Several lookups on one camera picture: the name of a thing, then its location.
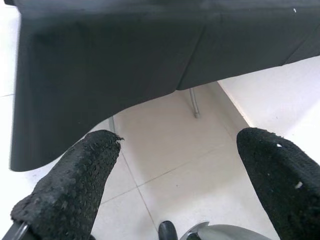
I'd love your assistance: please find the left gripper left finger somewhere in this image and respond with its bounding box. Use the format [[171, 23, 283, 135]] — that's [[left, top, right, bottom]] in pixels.
[[9, 129, 125, 240]]

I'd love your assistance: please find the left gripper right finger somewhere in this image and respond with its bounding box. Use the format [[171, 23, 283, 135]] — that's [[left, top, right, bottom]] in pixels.
[[236, 127, 320, 240]]

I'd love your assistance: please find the black table cloth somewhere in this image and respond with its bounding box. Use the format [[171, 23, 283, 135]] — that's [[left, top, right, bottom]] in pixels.
[[8, 0, 320, 173]]

